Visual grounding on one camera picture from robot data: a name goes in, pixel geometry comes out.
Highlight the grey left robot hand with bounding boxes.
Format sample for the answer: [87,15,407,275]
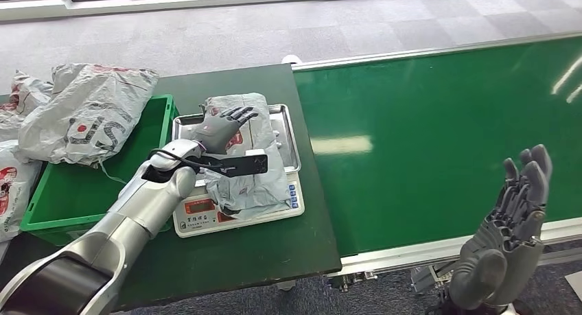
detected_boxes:
[191,106,260,156]

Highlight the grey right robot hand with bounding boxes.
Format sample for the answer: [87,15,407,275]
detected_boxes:
[447,143,553,312]

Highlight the grey package with red logo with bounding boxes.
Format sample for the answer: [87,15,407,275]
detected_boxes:
[198,93,293,220]

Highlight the large grey package black letters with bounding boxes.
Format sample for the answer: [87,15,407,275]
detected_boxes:
[18,62,160,167]

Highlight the white floor sheet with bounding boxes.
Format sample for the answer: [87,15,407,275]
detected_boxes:
[565,270,582,301]

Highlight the white electronic scale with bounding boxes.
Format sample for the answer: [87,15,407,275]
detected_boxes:
[172,170,305,240]

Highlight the white window sill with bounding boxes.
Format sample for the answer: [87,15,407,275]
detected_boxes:
[0,0,515,23]

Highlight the green plastic crate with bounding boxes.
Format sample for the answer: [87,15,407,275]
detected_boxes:
[20,93,181,246]

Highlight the crumpled grey mailer bag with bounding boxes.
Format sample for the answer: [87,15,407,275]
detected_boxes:
[0,70,54,142]

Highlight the white mailer bag red print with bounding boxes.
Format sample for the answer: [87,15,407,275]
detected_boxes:
[0,140,43,244]

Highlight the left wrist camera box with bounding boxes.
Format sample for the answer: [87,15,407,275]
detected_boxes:
[198,154,269,178]

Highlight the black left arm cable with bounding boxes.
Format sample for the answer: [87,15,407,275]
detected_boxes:
[148,148,224,171]

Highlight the aluminium conveyor frame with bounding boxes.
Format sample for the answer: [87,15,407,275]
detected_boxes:
[290,28,582,296]

